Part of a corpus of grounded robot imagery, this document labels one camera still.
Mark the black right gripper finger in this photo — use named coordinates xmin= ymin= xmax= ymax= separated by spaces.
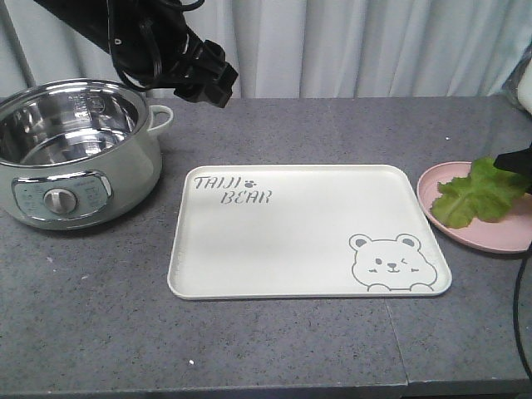
xmin=494 ymin=146 xmax=531 ymax=175

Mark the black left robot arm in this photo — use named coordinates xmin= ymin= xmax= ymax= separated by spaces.
xmin=39 ymin=0 xmax=238 ymax=108

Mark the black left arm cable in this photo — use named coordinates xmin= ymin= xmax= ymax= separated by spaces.
xmin=108 ymin=0 xmax=205 ymax=91

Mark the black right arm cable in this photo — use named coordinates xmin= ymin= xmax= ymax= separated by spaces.
xmin=512 ymin=257 xmax=532 ymax=377

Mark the white pleated curtain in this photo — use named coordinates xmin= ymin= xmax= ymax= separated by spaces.
xmin=1 ymin=1 xmax=531 ymax=98

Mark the green lettuce leaf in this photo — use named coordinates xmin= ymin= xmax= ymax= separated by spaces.
xmin=430 ymin=157 xmax=531 ymax=229

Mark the pale green electric pot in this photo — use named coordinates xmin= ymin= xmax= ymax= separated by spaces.
xmin=1 ymin=79 xmax=174 ymax=230

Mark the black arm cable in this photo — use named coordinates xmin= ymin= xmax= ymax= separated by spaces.
xmin=512 ymin=257 xmax=532 ymax=377
xmin=108 ymin=0 xmax=205 ymax=91

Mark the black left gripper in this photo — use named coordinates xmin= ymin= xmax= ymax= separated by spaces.
xmin=170 ymin=32 xmax=239 ymax=108

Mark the pink round plate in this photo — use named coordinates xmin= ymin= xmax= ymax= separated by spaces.
xmin=416 ymin=161 xmax=531 ymax=254

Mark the cream bear serving tray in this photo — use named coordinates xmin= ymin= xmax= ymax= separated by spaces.
xmin=167 ymin=165 xmax=452 ymax=300

